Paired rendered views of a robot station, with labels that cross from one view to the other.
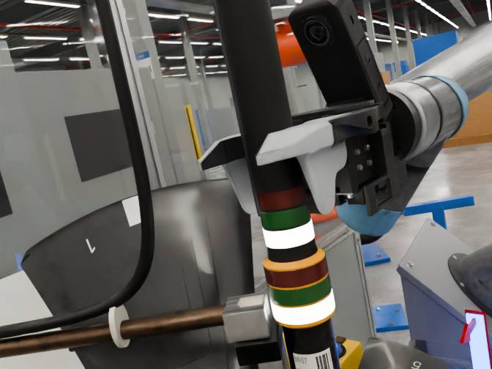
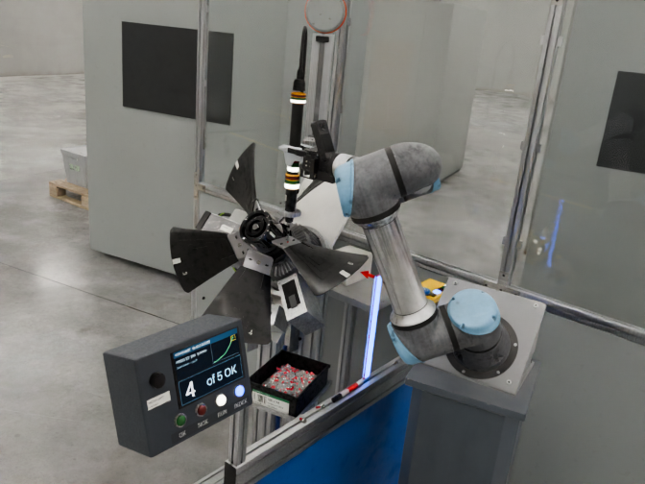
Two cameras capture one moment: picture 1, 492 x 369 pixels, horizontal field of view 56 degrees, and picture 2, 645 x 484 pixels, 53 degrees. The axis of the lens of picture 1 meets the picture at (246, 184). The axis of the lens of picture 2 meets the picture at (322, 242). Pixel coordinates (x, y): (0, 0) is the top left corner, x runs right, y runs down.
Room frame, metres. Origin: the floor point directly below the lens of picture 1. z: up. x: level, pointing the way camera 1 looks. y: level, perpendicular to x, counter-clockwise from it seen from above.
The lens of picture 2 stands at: (0.26, -1.91, 1.85)
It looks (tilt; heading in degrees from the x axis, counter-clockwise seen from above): 19 degrees down; 85
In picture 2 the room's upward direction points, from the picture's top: 5 degrees clockwise
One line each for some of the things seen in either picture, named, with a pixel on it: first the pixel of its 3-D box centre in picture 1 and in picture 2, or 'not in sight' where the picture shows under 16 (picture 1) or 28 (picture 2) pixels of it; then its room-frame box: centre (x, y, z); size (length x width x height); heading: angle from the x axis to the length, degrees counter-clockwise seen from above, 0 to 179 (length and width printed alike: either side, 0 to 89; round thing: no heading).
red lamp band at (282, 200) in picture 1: (281, 195); not in sight; (0.31, -0.02, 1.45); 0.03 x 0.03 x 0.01
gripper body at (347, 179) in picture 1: (353, 148); (322, 163); (0.39, -0.09, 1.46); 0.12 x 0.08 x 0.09; 137
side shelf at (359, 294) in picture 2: not in sight; (353, 287); (0.60, 0.46, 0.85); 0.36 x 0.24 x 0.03; 137
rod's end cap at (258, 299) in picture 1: (253, 310); not in sight; (0.31, 0.01, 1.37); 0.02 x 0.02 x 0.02; 82
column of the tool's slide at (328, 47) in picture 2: not in sight; (305, 251); (0.40, 0.69, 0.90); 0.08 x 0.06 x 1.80; 172
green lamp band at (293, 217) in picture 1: (285, 213); not in sight; (0.31, -0.02, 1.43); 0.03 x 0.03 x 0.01
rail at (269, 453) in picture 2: not in sight; (346, 404); (0.50, -0.34, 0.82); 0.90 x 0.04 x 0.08; 47
